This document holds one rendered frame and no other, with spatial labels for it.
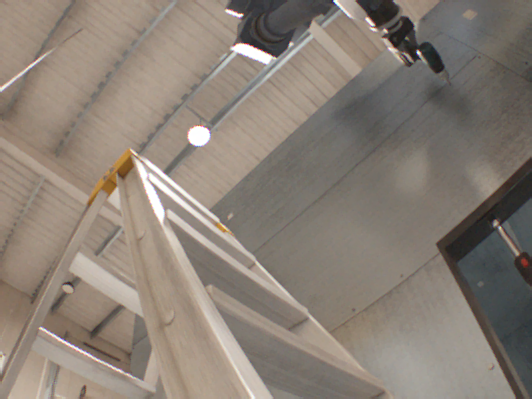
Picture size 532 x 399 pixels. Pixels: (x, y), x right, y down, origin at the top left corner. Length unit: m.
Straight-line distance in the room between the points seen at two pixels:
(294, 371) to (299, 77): 6.94
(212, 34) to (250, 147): 2.33
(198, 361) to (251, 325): 0.09
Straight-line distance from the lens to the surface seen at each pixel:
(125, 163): 0.98
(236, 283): 0.65
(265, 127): 7.61
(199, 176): 8.04
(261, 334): 0.41
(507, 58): 1.48
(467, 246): 1.15
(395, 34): 1.43
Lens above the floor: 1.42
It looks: 55 degrees up
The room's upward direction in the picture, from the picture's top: 11 degrees counter-clockwise
